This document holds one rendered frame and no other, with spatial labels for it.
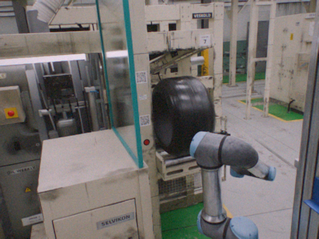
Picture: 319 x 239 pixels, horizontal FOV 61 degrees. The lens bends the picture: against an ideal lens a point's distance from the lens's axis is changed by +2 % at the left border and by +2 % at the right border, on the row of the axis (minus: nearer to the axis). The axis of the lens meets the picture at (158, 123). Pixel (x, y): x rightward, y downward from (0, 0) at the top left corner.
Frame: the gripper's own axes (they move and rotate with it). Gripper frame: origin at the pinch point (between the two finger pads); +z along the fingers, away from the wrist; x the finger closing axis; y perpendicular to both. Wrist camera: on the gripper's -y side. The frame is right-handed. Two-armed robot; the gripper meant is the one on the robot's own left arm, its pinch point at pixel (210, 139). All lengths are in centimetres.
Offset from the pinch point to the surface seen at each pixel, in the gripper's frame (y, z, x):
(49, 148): 15, -7, 92
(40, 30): 78, 47, 88
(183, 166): -22.7, 21.6, 10.2
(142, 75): 44, 23, 33
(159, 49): 61, 47, 10
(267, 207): -105, 62, -96
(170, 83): 36.5, 23.3, 13.5
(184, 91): 30.9, 14.7, 7.5
